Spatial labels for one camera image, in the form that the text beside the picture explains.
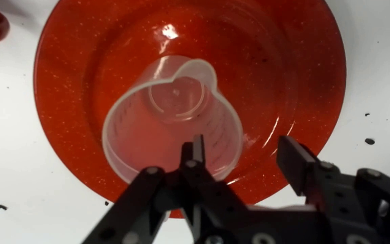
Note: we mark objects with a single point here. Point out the red speckled plate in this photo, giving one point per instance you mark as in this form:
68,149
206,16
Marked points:
283,84

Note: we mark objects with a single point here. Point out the clear plastic measuring jar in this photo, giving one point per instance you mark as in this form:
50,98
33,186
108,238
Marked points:
154,135

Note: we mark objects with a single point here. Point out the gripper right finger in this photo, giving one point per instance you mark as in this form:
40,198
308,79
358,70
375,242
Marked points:
337,189

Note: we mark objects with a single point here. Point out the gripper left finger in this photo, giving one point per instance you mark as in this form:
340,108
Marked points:
198,183

